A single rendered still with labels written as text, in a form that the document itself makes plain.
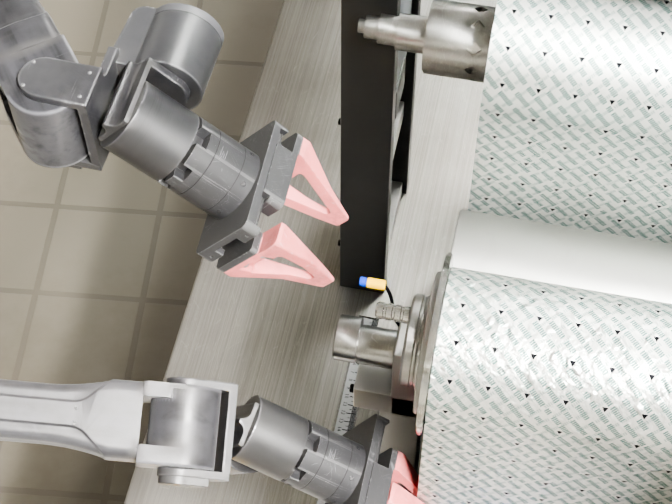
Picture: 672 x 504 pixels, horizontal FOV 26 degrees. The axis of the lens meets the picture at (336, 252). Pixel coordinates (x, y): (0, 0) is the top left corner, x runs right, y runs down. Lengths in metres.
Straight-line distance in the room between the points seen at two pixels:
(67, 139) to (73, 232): 1.75
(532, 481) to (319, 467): 0.18
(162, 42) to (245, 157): 0.10
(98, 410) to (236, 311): 0.45
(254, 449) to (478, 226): 0.27
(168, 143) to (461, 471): 0.38
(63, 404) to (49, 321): 1.53
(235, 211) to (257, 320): 0.54
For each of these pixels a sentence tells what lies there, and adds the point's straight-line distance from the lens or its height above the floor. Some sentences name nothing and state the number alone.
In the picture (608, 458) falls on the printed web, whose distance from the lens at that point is 1.16.
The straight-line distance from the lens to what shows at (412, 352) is 1.13.
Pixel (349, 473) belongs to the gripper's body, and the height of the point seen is 1.14.
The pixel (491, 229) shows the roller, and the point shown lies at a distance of 1.26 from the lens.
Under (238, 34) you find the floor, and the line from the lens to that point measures 3.11.
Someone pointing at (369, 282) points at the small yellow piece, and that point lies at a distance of 1.21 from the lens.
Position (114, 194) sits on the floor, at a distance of 2.86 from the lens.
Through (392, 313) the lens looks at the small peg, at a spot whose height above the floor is 1.27.
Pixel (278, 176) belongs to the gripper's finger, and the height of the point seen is 1.40.
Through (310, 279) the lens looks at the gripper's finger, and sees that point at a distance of 1.11.
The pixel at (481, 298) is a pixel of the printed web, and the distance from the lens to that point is 1.12.
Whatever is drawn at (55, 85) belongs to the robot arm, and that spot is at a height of 1.47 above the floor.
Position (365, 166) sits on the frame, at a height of 1.12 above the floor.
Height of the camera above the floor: 2.24
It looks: 55 degrees down
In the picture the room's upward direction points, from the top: straight up
